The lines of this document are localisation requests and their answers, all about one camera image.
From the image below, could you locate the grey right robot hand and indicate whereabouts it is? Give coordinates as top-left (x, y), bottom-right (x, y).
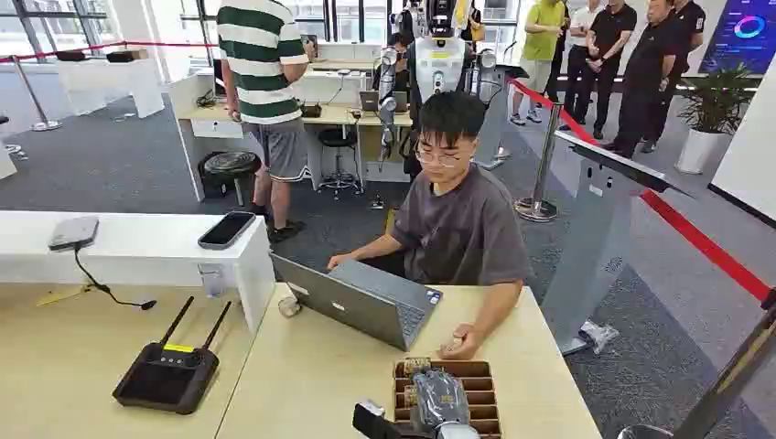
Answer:
top-left (411, 369), bottom-right (472, 434)

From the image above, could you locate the wooden card box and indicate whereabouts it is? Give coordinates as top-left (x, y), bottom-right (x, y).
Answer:
top-left (392, 359), bottom-right (503, 439)

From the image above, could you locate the person's left hand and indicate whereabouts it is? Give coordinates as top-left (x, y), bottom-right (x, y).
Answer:
top-left (436, 323), bottom-right (484, 362)

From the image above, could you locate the grey open laptop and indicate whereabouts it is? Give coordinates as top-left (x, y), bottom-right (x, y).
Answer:
top-left (269, 252), bottom-right (445, 353)

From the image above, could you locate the clear plastic bag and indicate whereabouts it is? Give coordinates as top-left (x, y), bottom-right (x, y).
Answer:
top-left (577, 320), bottom-right (620, 356)

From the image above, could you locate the grey lectern stand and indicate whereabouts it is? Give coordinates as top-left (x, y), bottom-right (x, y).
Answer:
top-left (538, 129), bottom-right (694, 357)

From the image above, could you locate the black smartphone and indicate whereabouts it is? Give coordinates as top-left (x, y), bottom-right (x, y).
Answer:
top-left (197, 209), bottom-right (258, 252)

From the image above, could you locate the black router with antennas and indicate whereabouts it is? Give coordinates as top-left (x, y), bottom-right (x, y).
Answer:
top-left (111, 295), bottom-right (233, 417)

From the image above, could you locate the black swivel stool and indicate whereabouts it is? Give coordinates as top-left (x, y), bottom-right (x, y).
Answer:
top-left (316, 127), bottom-right (365, 199)

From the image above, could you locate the red barrier belt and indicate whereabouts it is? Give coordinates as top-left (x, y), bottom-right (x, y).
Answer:
top-left (508, 77), bottom-right (775, 303)

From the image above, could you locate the pale wooden desk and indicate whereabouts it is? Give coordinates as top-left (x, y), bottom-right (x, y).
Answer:
top-left (168, 72), bottom-right (415, 205)

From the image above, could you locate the small grey laptop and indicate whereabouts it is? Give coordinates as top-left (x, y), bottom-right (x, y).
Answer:
top-left (359, 90), bottom-right (409, 114)

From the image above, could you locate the black round stool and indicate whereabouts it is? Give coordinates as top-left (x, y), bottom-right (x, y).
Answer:
top-left (197, 150), bottom-right (264, 208)

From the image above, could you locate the white bench table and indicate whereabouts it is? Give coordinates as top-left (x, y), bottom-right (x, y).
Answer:
top-left (0, 209), bottom-right (277, 333)

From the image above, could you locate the white humanoid robot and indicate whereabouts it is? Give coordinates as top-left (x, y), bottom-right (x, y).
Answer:
top-left (377, 0), bottom-right (500, 178)

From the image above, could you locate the seated person at desk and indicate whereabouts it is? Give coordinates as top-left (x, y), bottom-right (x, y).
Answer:
top-left (371, 32), bottom-right (415, 93)

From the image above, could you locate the person in green top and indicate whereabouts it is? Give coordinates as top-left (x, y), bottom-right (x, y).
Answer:
top-left (508, 0), bottom-right (568, 127)

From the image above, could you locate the standing person in shorts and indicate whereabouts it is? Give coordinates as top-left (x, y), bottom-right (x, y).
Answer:
top-left (215, 0), bottom-right (318, 245)

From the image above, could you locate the person in black top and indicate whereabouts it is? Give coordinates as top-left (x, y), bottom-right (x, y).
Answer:
top-left (557, 0), bottom-right (639, 141)
top-left (641, 0), bottom-right (708, 155)
top-left (603, 0), bottom-right (684, 160)

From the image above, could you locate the person in white top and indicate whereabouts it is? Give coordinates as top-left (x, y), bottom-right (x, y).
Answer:
top-left (544, 0), bottom-right (603, 104)

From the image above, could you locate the yellow paper strip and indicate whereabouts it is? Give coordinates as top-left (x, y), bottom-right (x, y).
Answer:
top-left (35, 284), bottom-right (93, 308)

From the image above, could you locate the potted plant white pot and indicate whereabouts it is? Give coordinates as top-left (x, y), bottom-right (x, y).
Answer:
top-left (674, 62), bottom-right (758, 177)

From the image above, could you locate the grey flat hub device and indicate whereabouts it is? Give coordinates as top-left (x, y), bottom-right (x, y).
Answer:
top-left (48, 215), bottom-right (101, 253)

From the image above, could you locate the white display table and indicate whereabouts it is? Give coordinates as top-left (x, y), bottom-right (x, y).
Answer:
top-left (56, 57), bottom-right (166, 120)

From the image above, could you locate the black and tan box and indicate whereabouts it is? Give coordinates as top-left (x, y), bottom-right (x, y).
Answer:
top-left (105, 48), bottom-right (150, 64)

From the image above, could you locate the blue display screen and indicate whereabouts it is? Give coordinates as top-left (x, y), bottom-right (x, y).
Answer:
top-left (698, 0), bottom-right (776, 76)

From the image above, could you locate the chrome stanchion post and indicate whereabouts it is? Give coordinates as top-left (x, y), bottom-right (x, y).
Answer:
top-left (512, 102), bottom-right (563, 223)
top-left (10, 54), bottom-right (63, 134)

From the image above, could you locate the dark stanchion post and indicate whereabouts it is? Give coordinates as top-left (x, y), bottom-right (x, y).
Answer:
top-left (617, 289), bottom-right (776, 439)

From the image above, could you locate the black cable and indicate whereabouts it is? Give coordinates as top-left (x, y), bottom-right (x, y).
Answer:
top-left (73, 244), bottom-right (158, 312)

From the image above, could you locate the red barrier rope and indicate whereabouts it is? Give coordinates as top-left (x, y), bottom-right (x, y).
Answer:
top-left (0, 40), bottom-right (221, 66)

